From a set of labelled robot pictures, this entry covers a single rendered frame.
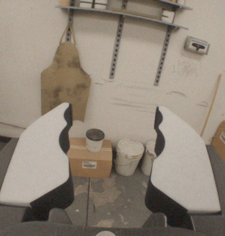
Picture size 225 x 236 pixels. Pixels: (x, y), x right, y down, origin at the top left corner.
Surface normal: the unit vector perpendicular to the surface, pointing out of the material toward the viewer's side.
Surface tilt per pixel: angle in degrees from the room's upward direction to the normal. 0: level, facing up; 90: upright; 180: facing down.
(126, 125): 90
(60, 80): 89
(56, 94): 88
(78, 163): 89
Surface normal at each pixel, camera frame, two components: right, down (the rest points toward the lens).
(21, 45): 0.04, 0.52
